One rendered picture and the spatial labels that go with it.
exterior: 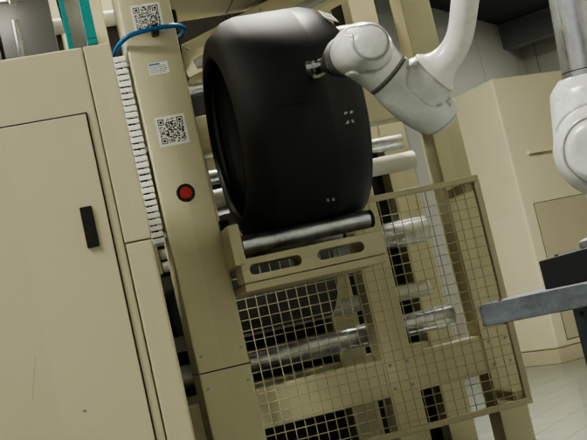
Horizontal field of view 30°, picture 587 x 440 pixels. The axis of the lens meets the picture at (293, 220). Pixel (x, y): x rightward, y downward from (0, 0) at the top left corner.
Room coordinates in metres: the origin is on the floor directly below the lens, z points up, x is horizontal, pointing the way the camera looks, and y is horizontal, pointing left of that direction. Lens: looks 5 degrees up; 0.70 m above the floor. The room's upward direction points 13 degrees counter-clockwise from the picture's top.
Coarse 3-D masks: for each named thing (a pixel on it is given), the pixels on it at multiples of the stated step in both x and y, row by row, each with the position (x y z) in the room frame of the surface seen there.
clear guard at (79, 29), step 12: (60, 0) 2.48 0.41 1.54; (72, 0) 2.18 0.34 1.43; (84, 0) 1.96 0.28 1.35; (72, 12) 2.25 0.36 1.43; (84, 12) 1.96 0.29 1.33; (72, 24) 2.32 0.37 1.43; (84, 24) 1.96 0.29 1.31; (72, 36) 2.39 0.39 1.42; (84, 36) 2.08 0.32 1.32; (96, 36) 1.96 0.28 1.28; (72, 48) 2.47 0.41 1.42
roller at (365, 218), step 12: (348, 216) 2.69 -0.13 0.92; (360, 216) 2.69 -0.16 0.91; (372, 216) 2.70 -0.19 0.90; (288, 228) 2.66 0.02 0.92; (300, 228) 2.66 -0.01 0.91; (312, 228) 2.66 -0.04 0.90; (324, 228) 2.67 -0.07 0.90; (336, 228) 2.68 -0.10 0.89; (348, 228) 2.69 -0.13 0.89; (360, 228) 2.70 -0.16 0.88; (252, 240) 2.63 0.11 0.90; (264, 240) 2.63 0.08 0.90; (276, 240) 2.64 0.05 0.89; (288, 240) 2.65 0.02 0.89; (300, 240) 2.66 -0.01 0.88; (252, 252) 2.65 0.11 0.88
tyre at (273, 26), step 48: (240, 48) 2.57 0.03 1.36; (288, 48) 2.56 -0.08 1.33; (240, 96) 2.54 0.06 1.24; (288, 96) 2.52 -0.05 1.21; (336, 96) 2.55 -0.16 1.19; (240, 144) 3.08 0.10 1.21; (288, 144) 2.53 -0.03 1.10; (336, 144) 2.57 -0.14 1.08; (240, 192) 3.04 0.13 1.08; (288, 192) 2.59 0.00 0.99; (336, 192) 2.63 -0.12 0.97
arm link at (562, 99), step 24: (552, 0) 1.86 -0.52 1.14; (576, 0) 1.82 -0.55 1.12; (576, 24) 1.83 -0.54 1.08; (576, 48) 1.84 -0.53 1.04; (576, 72) 1.84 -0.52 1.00; (552, 96) 1.87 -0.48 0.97; (576, 96) 1.82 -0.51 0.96; (552, 120) 1.87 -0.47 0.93; (576, 120) 1.79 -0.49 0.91; (576, 144) 1.78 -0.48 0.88; (576, 168) 1.79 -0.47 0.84
